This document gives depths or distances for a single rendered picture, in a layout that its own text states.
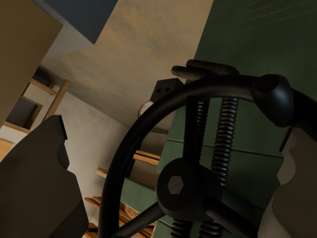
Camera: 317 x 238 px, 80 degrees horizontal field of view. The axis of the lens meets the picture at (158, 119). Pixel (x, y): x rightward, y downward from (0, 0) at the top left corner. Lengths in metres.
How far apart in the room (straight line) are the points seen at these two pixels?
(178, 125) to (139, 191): 0.19
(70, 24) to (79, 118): 3.25
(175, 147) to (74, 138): 3.34
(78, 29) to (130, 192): 0.43
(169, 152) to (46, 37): 0.40
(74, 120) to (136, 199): 3.25
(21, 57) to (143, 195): 0.41
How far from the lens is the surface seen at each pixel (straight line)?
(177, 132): 0.49
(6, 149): 3.43
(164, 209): 0.21
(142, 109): 0.52
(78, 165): 3.90
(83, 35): 0.56
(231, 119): 0.29
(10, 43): 0.52
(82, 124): 3.78
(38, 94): 3.00
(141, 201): 0.51
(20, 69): 0.51
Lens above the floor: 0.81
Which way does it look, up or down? 16 degrees down
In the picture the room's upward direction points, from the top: 160 degrees counter-clockwise
